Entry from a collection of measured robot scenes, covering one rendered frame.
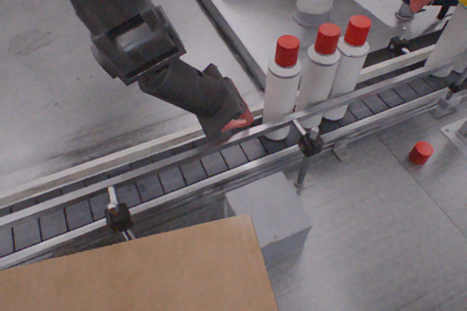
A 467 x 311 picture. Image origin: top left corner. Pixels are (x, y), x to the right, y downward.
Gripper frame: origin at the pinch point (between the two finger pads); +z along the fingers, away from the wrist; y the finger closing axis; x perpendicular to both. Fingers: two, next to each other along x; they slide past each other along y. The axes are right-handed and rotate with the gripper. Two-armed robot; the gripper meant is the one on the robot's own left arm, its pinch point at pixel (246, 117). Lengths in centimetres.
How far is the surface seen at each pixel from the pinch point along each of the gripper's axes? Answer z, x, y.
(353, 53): 5.5, -18.4, -1.0
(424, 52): 32.5, -29.8, 4.8
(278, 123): 2.8, -3.2, -3.2
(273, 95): 0.4, -5.7, -0.2
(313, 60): 1.4, -13.6, 0.3
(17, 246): -19.1, 34.4, -2.8
